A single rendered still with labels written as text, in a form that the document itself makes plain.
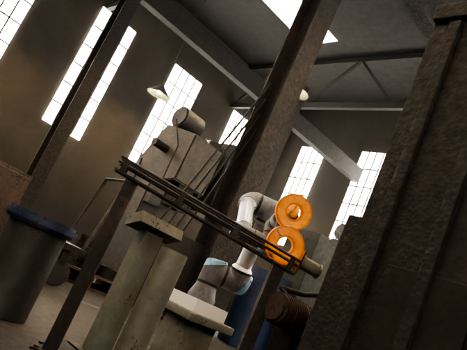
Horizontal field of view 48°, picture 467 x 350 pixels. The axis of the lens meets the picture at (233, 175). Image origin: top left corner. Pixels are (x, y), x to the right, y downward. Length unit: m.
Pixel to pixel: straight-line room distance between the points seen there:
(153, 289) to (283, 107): 3.75
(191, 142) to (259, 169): 2.35
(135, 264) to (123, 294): 0.13
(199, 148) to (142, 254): 5.47
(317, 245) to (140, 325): 3.98
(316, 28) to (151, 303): 4.41
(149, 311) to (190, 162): 5.56
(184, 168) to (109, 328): 5.41
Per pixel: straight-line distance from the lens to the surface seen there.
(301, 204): 2.22
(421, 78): 2.10
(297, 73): 5.78
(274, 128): 5.54
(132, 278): 2.31
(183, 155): 7.58
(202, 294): 2.78
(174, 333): 2.76
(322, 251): 6.05
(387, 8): 12.70
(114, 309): 2.31
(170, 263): 2.17
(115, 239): 5.66
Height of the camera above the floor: 0.42
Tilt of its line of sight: 12 degrees up
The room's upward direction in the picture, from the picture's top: 24 degrees clockwise
